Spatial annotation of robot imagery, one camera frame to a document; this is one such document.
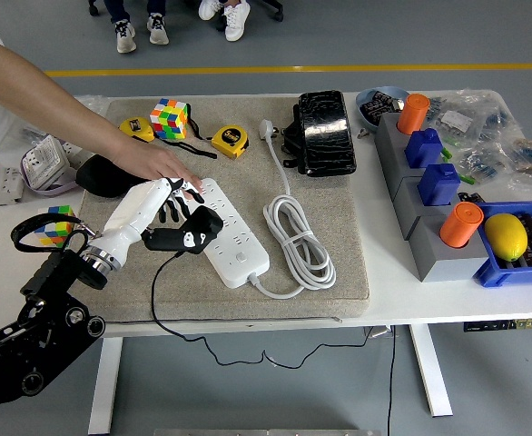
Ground white power strip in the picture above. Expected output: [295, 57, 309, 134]
[173, 177, 271, 289]

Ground person's hand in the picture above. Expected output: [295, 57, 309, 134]
[111, 137, 204, 193]

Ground person's foot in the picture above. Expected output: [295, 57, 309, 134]
[114, 18, 137, 55]
[223, 0, 251, 42]
[197, 0, 224, 22]
[146, 13, 170, 45]

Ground clear bag of blue resistors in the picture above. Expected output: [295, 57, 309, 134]
[456, 140, 517, 183]

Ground yellow lemon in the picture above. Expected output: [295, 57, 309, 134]
[483, 213, 529, 263]

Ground thin black wrist strap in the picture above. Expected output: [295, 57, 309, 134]
[186, 104, 213, 141]

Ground black hanging cable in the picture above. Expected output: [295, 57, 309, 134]
[386, 326, 397, 436]

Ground dark components in bowl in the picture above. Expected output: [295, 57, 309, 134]
[360, 90, 406, 126]

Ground grey peg holder block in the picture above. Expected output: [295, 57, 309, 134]
[391, 174, 458, 242]
[373, 112, 430, 201]
[409, 213, 494, 283]

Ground silver under-table bracket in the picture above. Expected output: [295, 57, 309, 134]
[365, 325, 397, 340]

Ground clear bag of metal parts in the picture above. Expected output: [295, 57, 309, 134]
[15, 94, 109, 144]

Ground yellow tape measure 5m print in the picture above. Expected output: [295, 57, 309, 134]
[211, 124, 251, 160]

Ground thick black wrist strap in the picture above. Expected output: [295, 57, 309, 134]
[161, 137, 219, 160]

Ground white power strip cable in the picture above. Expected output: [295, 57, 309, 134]
[246, 118, 339, 300]

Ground black plug adapter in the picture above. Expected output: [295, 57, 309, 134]
[182, 205, 225, 249]

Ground glossy black case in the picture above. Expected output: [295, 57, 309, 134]
[297, 89, 358, 177]

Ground orange cylinder peg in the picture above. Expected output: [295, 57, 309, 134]
[397, 93, 431, 135]
[438, 202, 485, 249]

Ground white table leg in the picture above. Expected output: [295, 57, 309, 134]
[409, 324, 454, 418]
[87, 338, 124, 436]

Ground white socket in purple pack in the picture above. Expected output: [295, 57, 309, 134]
[20, 134, 82, 197]

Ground clear bag with white label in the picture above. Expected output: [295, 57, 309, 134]
[429, 90, 517, 146]

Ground grey-brown mat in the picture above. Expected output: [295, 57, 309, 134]
[65, 94, 370, 324]

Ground plain yellow tape measure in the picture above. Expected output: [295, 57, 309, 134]
[118, 116, 157, 143]

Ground thin black plug cord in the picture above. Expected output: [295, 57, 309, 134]
[150, 252, 376, 370]

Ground clear bag of brown resistors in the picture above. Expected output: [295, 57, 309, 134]
[506, 131, 532, 192]

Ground light blue bowl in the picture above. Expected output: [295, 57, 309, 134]
[355, 85, 411, 134]

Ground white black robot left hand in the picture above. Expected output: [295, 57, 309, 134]
[94, 176, 209, 273]

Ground blue plastic bin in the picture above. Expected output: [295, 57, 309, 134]
[472, 199, 532, 290]

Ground blue block peg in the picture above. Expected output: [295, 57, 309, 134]
[404, 127, 444, 169]
[418, 163, 462, 207]

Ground black table control panel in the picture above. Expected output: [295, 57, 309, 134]
[463, 319, 532, 332]

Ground black cloth pouch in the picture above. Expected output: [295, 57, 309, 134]
[75, 154, 153, 199]

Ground large colourful puzzle cube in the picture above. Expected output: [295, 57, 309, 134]
[150, 97, 190, 141]

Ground small colourful puzzle cube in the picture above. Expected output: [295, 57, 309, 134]
[34, 204, 76, 249]

